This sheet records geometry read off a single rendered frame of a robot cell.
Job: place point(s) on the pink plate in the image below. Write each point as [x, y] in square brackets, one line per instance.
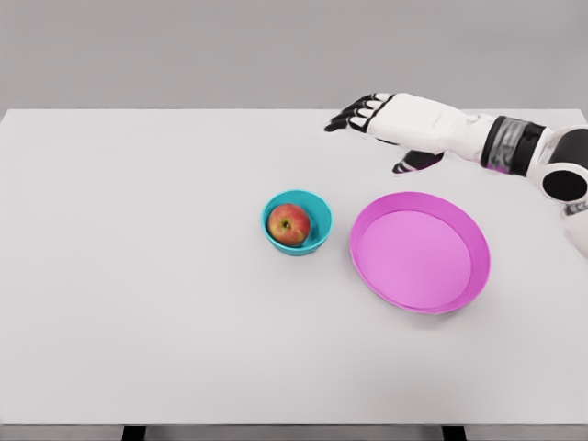
[418, 257]

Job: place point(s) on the blue bowl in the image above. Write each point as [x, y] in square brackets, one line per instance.
[321, 216]

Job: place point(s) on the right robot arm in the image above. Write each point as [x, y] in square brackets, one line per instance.
[519, 142]

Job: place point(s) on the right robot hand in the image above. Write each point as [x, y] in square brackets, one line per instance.
[404, 119]

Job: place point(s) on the red apple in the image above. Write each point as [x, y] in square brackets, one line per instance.
[288, 224]

